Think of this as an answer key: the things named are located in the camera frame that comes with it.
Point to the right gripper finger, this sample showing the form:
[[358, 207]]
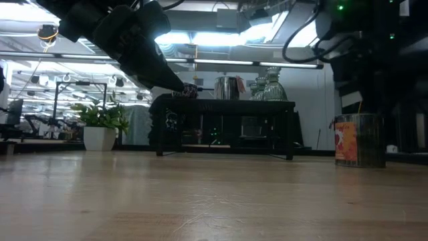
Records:
[[381, 103]]

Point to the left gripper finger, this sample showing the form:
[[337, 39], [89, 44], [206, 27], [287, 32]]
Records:
[[152, 62], [150, 83]]

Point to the silver candle jar orange tag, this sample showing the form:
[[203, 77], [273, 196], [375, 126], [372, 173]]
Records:
[[225, 88], [368, 144]]

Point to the green glass candlestick holder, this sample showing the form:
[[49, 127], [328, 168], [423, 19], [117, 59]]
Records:
[[261, 82], [254, 92]]

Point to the glass bottles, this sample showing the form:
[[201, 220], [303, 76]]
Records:
[[275, 90]]

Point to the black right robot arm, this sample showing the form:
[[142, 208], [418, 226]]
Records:
[[368, 13]]

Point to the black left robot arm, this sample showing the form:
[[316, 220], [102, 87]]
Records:
[[67, 13]]

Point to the dark cabinet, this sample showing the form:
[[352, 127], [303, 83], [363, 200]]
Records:
[[406, 130]]

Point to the grey fabric cover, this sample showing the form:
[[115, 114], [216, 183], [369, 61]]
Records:
[[137, 124]]

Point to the white cup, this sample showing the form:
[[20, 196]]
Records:
[[393, 149]]

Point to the green plant in white pot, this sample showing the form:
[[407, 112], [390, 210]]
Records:
[[99, 139]]

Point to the grey ceiling junction box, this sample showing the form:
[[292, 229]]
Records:
[[227, 18]]

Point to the long ceiling light bar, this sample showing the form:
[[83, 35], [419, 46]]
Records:
[[287, 65]]

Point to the black perforated metal shelf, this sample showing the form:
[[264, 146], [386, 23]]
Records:
[[254, 105]]

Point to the black computer monitor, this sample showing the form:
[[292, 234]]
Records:
[[15, 112]]

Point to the black tubular rig frame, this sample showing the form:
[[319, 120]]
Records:
[[80, 83]]

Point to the black aluminium table frame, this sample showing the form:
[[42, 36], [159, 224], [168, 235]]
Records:
[[40, 146]]

